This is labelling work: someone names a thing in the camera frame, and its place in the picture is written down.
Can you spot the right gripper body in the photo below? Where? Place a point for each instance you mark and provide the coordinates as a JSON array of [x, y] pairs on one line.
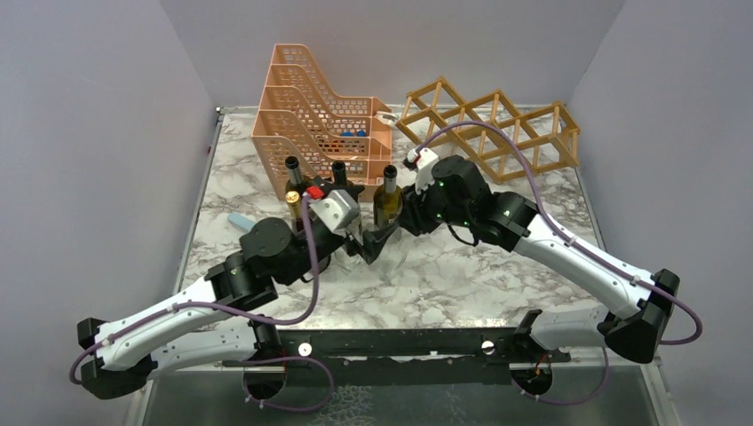
[[427, 210]]

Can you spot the dark green wine bottle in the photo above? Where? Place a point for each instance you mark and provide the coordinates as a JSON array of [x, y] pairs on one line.
[[340, 181]]

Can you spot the red bottle gold cap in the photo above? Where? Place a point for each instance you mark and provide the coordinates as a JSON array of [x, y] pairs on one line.
[[294, 203]]

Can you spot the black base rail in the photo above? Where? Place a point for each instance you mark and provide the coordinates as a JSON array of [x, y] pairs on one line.
[[384, 357]]

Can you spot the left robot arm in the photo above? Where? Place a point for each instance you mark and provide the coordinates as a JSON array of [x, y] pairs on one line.
[[217, 317]]

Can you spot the green bottle silver cap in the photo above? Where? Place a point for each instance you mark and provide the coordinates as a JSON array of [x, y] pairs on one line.
[[387, 200]]

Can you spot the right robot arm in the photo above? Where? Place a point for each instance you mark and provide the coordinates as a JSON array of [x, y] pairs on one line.
[[633, 310]]

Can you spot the dark bottle brown label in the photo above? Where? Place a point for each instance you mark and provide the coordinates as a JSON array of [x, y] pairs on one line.
[[298, 181]]

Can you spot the wooden wine rack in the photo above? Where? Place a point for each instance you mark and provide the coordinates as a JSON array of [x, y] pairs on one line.
[[483, 129]]

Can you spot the peach plastic file organizer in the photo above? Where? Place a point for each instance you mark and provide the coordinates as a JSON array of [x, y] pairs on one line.
[[299, 114]]

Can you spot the light blue eraser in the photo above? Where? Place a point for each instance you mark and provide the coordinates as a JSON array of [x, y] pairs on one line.
[[240, 222]]

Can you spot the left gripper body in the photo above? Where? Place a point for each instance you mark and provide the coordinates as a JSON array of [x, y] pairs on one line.
[[321, 243]]

